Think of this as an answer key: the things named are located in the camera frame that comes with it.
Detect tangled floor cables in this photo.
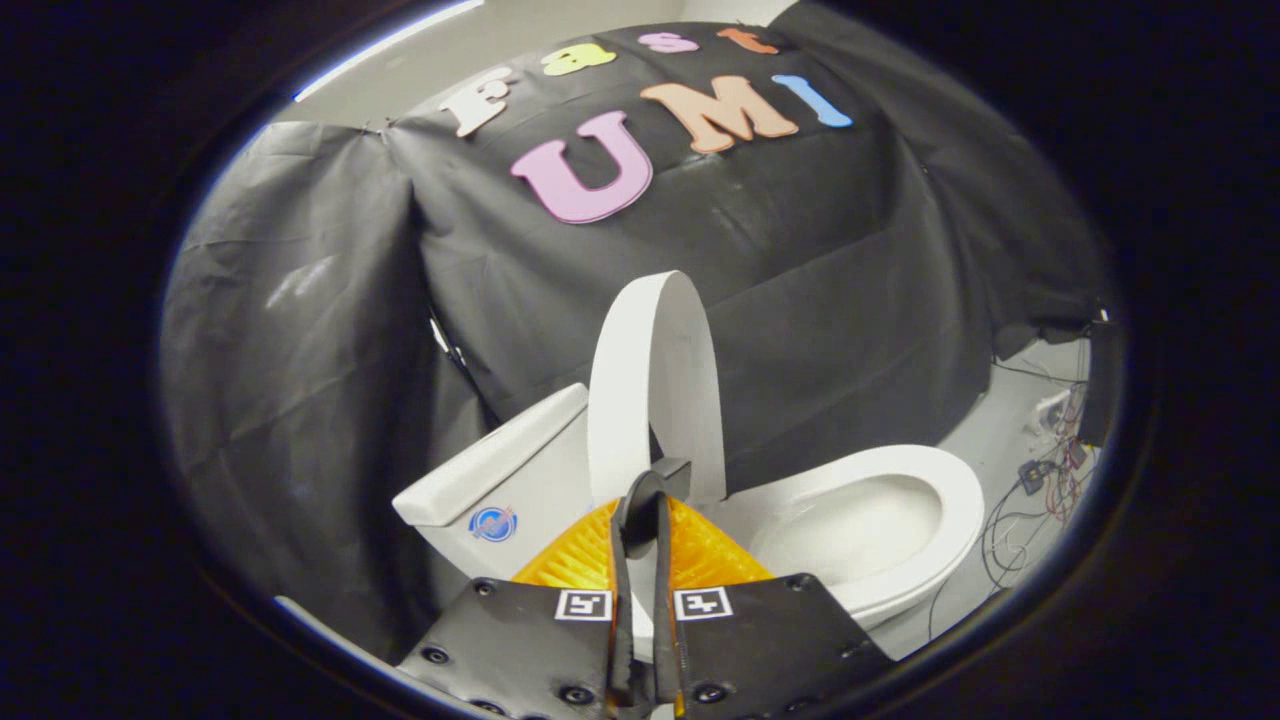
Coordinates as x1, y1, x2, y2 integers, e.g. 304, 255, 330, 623
925, 330, 1101, 641

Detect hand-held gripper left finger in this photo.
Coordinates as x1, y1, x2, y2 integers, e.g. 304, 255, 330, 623
395, 470, 663, 720

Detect black backdrop cloth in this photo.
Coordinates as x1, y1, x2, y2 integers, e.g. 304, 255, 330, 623
160, 0, 1111, 661

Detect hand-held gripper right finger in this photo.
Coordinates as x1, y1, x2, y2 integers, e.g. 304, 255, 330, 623
650, 458, 896, 720

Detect white toilet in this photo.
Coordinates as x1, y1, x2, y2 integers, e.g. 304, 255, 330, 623
392, 383, 986, 633

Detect white toilet lid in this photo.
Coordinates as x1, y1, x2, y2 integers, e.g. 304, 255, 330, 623
588, 270, 728, 663

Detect black box with white label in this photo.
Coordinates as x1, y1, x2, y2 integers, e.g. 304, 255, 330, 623
1080, 320, 1129, 448

